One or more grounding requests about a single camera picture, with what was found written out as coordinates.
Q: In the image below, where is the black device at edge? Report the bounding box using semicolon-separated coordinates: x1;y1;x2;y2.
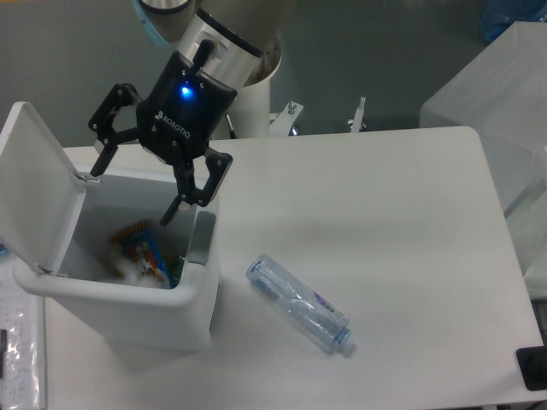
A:
516;346;546;391

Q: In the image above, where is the translucent plastic storage box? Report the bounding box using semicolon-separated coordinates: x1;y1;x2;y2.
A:
420;22;546;272

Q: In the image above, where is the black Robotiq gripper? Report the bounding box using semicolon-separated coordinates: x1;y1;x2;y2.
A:
88;51;237;226

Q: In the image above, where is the clear plastic water bottle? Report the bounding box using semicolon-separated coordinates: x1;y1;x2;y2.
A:
245;254;356;356

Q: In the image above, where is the orange blue snack wrapper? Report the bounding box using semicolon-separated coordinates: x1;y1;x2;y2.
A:
110;220;172;290

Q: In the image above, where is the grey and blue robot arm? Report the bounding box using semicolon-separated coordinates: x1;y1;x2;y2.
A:
88;1;294;226

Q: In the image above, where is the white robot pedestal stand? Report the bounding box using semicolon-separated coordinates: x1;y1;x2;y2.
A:
209;38;368;140

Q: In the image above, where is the green wrapper in bin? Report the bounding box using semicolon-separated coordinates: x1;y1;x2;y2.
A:
170;255;185;289

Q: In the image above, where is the white plastic trash can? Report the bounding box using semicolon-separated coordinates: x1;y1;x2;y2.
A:
1;102;221;352

